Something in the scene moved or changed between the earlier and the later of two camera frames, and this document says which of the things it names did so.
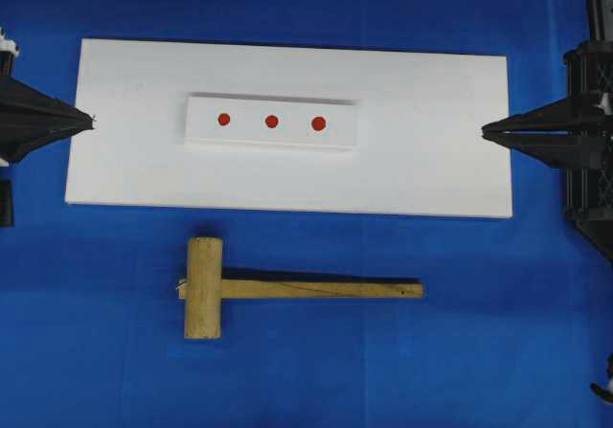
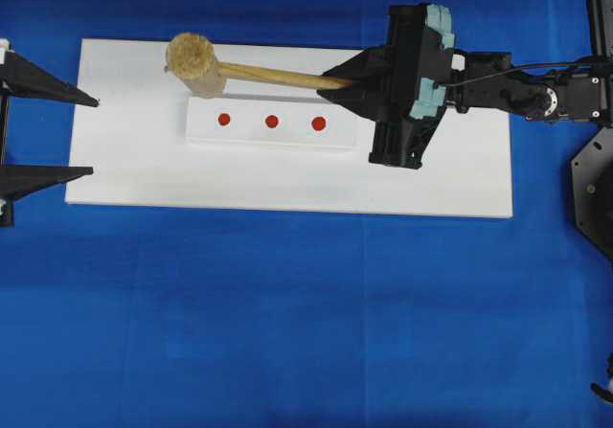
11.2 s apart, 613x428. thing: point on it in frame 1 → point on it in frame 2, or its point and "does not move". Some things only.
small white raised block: [269, 123] does not move
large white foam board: [207, 125] does not move
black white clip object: [605, 389] does not move
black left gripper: [29, 119] → [20, 76]
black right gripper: [587, 109] → [425, 77]
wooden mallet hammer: [204, 288] → [192, 56]
